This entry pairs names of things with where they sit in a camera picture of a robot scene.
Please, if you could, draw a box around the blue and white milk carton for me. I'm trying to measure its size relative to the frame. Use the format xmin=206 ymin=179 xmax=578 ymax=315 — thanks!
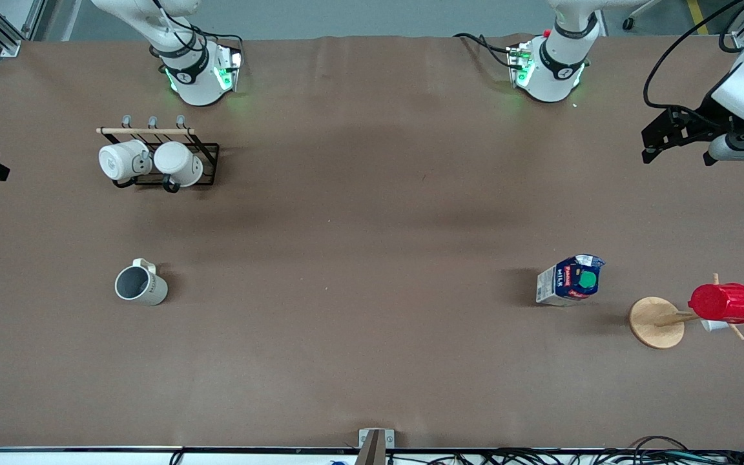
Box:
xmin=535 ymin=254 xmax=606 ymax=306

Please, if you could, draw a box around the beige mug with grey inside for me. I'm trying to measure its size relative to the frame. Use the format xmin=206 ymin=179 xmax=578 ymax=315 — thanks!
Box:
xmin=114 ymin=258 xmax=169 ymax=307

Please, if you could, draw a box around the red plastic cup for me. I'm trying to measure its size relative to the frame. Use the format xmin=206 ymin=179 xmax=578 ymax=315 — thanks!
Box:
xmin=688 ymin=283 xmax=744 ymax=325

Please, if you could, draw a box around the white mug with logo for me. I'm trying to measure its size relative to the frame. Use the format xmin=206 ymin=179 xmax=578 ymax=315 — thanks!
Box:
xmin=98 ymin=139 xmax=152 ymax=183

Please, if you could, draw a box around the wooden mug tree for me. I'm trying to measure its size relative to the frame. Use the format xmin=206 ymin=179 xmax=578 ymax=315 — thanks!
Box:
xmin=628 ymin=273 xmax=744 ymax=350

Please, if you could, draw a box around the plain white mug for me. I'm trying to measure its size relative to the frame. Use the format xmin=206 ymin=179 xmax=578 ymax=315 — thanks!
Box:
xmin=153 ymin=141 xmax=204 ymax=188

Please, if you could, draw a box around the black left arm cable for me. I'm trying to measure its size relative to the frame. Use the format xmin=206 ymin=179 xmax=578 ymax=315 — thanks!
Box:
xmin=643 ymin=0 xmax=744 ymax=110

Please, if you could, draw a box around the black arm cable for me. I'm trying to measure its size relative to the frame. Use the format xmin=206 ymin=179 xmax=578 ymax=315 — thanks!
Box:
xmin=643 ymin=0 xmax=744 ymax=110
xmin=149 ymin=0 xmax=244 ymax=65

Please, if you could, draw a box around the black left base cable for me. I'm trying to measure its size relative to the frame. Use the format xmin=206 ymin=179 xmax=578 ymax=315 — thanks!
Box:
xmin=453 ymin=32 xmax=516 ymax=70

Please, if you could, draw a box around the black wire mug rack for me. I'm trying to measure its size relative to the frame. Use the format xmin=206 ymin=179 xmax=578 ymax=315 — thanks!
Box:
xmin=96 ymin=115 xmax=220 ymax=193

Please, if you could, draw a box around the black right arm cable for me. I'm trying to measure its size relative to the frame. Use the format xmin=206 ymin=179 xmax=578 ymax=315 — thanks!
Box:
xmin=149 ymin=0 xmax=244 ymax=65

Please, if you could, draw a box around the black cable bundle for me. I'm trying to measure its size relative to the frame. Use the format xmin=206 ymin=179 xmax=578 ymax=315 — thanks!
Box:
xmin=385 ymin=436 xmax=744 ymax=465

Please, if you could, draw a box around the metal table bracket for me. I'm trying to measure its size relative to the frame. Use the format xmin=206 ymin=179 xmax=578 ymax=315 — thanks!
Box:
xmin=355 ymin=428 xmax=395 ymax=465

